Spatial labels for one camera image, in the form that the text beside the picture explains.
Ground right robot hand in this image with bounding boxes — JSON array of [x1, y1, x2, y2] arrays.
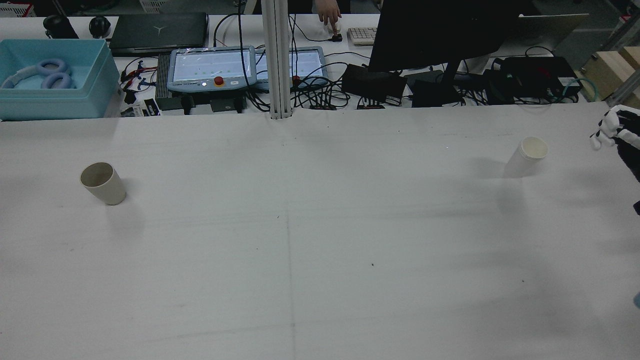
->
[[589, 105, 640, 185]]

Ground person's hand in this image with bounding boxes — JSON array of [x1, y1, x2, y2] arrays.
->
[[315, 0, 344, 36]]

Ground white paper cup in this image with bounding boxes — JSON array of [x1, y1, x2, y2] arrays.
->
[[502, 136, 549, 179]]

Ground beige paper cup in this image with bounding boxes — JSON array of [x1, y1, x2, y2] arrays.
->
[[80, 162, 127, 206]]

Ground beige keyboard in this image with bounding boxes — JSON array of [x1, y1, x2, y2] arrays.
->
[[347, 27, 379, 47]]

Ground grey teach pendant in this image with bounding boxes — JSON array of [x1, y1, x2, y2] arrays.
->
[[255, 46, 329, 91]]

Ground black power brick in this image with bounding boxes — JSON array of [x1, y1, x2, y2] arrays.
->
[[341, 63, 408, 103]]

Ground black Huawei monitor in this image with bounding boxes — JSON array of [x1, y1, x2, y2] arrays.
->
[[367, 0, 521, 108]]

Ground large black electronics box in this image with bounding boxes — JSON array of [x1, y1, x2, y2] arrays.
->
[[500, 56, 583, 99]]

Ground teach pendant with red button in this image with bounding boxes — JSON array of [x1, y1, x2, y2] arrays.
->
[[166, 46, 257, 94]]

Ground beige board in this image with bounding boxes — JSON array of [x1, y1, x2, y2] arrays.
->
[[517, 13, 591, 51]]

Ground black power adapter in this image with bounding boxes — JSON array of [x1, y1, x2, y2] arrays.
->
[[154, 96, 189, 112], [209, 97, 247, 114]]

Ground small black electronics box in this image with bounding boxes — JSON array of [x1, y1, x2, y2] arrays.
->
[[482, 69, 507, 105]]

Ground black closed laptop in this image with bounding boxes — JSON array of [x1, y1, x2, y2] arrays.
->
[[108, 12, 210, 57]]

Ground black ribbed heat sink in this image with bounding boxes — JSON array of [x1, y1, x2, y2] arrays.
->
[[154, 52, 173, 99]]

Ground black white label pack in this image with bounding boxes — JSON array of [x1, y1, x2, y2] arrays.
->
[[121, 98, 162, 119]]

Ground red blue clip leads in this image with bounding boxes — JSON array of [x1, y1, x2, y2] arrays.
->
[[119, 59, 157, 104]]

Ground white table cover sheet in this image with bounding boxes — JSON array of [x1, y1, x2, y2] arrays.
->
[[0, 102, 640, 360]]

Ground black round device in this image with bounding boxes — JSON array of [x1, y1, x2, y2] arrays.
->
[[89, 16, 112, 39]]

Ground black cylinder device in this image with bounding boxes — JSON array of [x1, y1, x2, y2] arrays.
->
[[43, 14, 80, 40]]

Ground lavender white headphones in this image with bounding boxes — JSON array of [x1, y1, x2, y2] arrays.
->
[[0, 58, 76, 91]]

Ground light blue plastic bin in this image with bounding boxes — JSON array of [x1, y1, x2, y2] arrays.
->
[[0, 39, 121, 122]]

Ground aluminium frame profile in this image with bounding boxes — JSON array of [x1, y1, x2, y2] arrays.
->
[[606, 14, 640, 107]]

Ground aluminium profile post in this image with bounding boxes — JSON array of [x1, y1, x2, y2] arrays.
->
[[261, 0, 293, 120]]

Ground teal cable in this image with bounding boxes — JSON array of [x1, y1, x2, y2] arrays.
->
[[562, 77, 601, 103]]

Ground black cable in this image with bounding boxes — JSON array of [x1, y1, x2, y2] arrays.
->
[[213, 12, 241, 48], [236, 0, 273, 113]]

